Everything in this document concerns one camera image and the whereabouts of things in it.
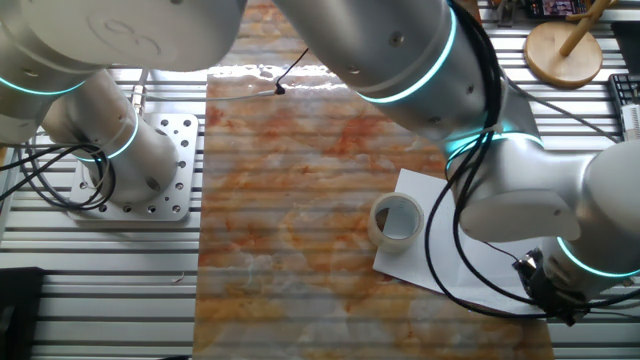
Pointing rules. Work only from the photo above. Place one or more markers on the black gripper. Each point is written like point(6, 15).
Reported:
point(540, 292)

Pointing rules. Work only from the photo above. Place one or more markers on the white paper sheet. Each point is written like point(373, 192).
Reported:
point(415, 260)

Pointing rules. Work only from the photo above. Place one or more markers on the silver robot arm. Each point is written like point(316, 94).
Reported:
point(375, 50)

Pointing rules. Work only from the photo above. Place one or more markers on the beige packing tape roll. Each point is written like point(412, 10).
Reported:
point(395, 245)

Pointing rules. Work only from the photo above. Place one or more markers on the black keyboard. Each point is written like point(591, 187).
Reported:
point(625, 90)

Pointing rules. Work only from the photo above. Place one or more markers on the round wooden stand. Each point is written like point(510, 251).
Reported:
point(575, 60)

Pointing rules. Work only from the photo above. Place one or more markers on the black panel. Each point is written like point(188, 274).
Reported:
point(627, 47)

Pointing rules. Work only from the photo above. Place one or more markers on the orange marble pattern mat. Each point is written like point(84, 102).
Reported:
point(300, 200)

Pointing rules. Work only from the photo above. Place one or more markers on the dark printed box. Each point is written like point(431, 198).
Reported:
point(555, 7)

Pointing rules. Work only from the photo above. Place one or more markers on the small curled scrap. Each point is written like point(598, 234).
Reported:
point(180, 279)

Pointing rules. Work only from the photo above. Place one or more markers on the black flat box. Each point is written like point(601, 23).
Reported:
point(20, 315)

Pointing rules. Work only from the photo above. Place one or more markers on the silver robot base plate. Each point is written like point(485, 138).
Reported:
point(185, 165)

